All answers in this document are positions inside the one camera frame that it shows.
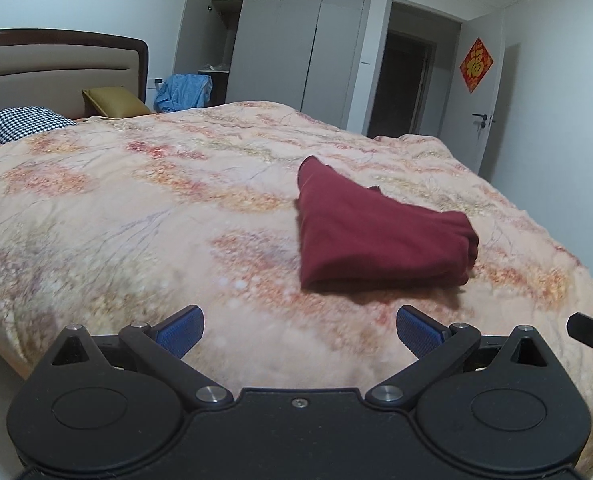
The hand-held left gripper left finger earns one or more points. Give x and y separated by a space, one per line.
179 331

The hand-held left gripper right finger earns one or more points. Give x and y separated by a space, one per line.
420 331

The dark red sweater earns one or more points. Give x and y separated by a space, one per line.
376 235

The floral beige blanket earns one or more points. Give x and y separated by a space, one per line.
126 210

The white door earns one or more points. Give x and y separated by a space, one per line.
476 145

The olive yellow pillow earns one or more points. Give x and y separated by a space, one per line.
116 102

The blue garment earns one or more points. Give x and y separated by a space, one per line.
184 92

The houndstooth pillow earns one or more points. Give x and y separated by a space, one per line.
26 124

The red diamond door decoration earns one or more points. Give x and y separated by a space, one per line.
476 65

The padded bed headboard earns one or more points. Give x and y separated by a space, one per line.
56 62

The grey wardrobe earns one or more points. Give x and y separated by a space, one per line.
286 40

